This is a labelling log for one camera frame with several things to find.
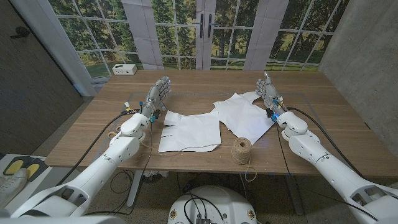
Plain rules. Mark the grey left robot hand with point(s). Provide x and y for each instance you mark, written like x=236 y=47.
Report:
x=154 y=98

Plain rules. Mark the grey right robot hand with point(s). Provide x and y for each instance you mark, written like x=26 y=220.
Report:
x=270 y=95

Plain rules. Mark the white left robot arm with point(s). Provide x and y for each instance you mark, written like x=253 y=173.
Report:
x=102 y=165

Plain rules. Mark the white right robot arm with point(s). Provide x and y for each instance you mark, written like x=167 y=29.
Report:
x=329 y=168

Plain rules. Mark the creased white paper sheet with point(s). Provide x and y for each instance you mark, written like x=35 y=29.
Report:
x=245 y=118

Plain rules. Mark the white power strip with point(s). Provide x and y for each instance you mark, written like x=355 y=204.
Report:
x=124 y=69

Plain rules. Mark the white paper sheet with slits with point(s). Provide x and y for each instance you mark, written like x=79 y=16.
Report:
x=192 y=133

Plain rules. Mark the brown twine ball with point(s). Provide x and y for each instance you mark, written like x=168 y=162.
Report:
x=241 y=151

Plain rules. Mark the printed window backdrop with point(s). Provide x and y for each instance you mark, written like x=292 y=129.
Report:
x=99 y=46

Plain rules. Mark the metal table leg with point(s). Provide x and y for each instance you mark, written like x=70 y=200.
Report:
x=134 y=189
x=293 y=196

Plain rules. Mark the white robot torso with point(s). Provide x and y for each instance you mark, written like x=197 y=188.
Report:
x=230 y=202

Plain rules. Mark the white floor mat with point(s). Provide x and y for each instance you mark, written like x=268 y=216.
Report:
x=46 y=182

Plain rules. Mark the yellow black insole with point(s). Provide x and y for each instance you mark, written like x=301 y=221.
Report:
x=14 y=167
x=32 y=169

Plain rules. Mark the white sneaker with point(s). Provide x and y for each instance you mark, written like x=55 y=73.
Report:
x=12 y=185

